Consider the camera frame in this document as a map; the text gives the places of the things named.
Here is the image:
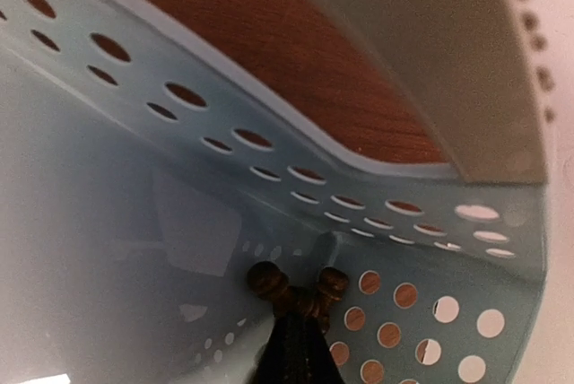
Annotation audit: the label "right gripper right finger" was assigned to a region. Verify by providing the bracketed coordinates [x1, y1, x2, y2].
[304, 318, 344, 384]

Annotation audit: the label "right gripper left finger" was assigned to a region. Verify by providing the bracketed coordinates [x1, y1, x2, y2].
[253, 315, 296, 383]

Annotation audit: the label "light blue plastic basket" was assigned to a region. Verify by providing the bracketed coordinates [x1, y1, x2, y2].
[1, 0, 552, 383]

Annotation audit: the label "pile of dark chess pieces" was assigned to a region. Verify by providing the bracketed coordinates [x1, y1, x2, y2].
[311, 266, 349, 335]

